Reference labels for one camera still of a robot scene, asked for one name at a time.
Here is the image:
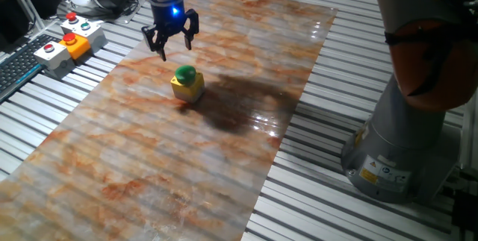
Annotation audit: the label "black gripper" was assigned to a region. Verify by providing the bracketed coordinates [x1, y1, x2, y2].
[140, 0, 200, 63]

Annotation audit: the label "yellow block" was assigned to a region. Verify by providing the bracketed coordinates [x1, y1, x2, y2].
[170, 64, 206, 104]

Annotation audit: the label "orange box red button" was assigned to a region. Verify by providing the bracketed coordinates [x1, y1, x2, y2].
[58, 32, 92, 61]

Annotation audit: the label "white box red button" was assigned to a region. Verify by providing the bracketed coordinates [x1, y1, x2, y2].
[33, 41, 75, 80]

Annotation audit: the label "white box red green buttons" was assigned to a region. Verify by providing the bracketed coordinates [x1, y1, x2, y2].
[59, 11, 108, 54]

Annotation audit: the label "marble pattern mat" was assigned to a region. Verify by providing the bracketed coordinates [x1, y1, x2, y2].
[0, 0, 339, 241]

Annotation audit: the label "black keyboard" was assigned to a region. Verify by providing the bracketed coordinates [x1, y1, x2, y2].
[0, 33, 61, 103]

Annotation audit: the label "black monitor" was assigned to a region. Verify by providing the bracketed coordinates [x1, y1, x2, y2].
[0, 0, 31, 45]

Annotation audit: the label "black spool cable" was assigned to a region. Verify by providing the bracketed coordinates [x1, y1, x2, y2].
[93, 0, 142, 21]

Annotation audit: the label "aluminium frame post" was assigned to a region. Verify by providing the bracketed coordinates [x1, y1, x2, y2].
[2, 0, 46, 31]

